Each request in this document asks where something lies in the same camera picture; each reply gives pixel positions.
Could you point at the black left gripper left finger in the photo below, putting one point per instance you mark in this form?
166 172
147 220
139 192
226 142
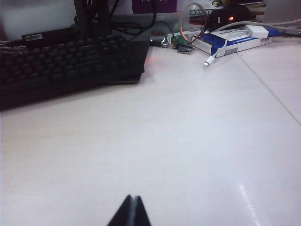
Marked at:
124 214

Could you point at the green circuit board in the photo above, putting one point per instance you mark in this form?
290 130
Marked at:
175 37

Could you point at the small silver usb module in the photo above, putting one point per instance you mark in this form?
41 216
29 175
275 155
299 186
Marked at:
162 44

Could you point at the white box with purple label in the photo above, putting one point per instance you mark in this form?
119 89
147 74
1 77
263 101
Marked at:
152 6

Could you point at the blue and white flat carton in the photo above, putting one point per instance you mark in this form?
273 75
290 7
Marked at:
211 45

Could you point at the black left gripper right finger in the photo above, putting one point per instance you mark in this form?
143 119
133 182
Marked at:
141 214

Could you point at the white adapter block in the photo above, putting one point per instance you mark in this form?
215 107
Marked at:
257 31

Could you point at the black keyboard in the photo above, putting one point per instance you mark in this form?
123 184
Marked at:
58 70

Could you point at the black monitor stand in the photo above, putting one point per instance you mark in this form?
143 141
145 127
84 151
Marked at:
103 18

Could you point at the black device with red light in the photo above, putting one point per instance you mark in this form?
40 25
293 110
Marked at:
221 17

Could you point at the black power brick with label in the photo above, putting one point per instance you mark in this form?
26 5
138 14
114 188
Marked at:
47 35

